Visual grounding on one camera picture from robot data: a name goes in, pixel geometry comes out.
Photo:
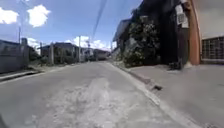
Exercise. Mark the distant low building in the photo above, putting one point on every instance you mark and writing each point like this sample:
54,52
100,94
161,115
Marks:
100,54

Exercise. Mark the building with sloped roof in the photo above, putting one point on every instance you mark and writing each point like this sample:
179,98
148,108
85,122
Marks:
121,33

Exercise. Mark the pale utility pole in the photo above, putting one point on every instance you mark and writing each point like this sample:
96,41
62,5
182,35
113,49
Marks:
79,48

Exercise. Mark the large dark bush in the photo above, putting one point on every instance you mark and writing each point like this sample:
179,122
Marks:
143,43

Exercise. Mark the grey concrete road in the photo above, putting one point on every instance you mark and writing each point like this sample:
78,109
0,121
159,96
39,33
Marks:
83,96

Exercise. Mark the low grey building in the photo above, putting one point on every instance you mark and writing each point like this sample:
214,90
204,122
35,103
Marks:
63,51

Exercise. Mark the grey concrete forecourt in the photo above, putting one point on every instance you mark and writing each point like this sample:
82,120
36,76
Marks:
190,90

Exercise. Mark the building with orange pillar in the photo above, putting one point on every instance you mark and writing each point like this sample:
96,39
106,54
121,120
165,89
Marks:
206,33

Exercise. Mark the raised concrete pavement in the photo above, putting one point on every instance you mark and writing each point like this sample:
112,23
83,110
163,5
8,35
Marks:
13,75

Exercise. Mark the grey concrete wall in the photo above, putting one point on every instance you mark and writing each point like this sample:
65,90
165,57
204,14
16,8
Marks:
11,56

